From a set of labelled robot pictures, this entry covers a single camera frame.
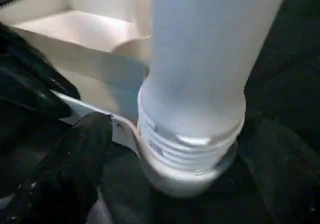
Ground white plastic table leg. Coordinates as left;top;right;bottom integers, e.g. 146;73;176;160
137;0;293;178

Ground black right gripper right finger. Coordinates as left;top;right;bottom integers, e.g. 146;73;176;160
236;118;320;224

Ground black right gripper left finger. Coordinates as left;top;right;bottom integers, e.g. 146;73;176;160
0;112;114;224

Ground black work surface mat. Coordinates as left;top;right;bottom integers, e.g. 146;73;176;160
0;0;320;224

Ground white plastic table top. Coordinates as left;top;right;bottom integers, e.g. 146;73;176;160
0;0;238;200

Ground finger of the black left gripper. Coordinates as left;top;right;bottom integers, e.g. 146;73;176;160
0;23;81;121

